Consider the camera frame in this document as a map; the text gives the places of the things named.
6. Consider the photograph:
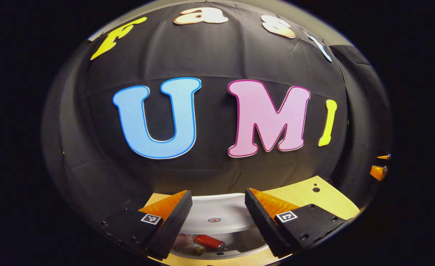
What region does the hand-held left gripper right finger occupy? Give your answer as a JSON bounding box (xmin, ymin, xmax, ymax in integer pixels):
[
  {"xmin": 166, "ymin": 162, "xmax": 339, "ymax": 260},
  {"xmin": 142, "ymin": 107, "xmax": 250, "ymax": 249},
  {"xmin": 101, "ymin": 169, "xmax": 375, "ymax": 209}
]
[{"xmin": 244, "ymin": 188, "xmax": 350, "ymax": 258}]

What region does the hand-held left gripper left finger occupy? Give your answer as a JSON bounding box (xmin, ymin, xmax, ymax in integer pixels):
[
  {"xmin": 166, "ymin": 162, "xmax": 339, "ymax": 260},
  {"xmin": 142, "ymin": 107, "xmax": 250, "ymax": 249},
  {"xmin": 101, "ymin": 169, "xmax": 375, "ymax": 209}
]
[{"xmin": 98, "ymin": 190, "xmax": 193, "ymax": 260}]

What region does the red pop can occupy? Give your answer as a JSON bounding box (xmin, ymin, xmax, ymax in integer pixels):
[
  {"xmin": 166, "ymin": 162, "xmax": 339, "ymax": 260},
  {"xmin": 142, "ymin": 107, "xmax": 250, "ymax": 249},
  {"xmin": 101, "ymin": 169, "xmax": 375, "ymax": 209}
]
[{"xmin": 193, "ymin": 234, "xmax": 226, "ymax": 250}]

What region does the white desktop garbage bin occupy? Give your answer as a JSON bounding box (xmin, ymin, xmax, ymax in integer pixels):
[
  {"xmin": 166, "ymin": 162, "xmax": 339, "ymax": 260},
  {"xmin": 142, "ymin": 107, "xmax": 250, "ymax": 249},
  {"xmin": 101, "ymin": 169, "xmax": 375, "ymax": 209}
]
[{"xmin": 167, "ymin": 193, "xmax": 275, "ymax": 261}]

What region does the wooden desktop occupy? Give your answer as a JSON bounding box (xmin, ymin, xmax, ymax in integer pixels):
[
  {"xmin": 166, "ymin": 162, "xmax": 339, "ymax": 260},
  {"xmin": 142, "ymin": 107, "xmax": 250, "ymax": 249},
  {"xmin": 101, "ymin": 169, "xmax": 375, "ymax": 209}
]
[{"xmin": 143, "ymin": 177, "xmax": 361, "ymax": 266}]

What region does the black backdrop cloth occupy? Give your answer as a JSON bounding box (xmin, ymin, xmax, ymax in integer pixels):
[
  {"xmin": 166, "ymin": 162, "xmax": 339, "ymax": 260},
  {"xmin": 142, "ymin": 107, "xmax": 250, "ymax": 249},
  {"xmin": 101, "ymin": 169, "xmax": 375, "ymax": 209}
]
[{"xmin": 42, "ymin": 2, "xmax": 393, "ymax": 244}]

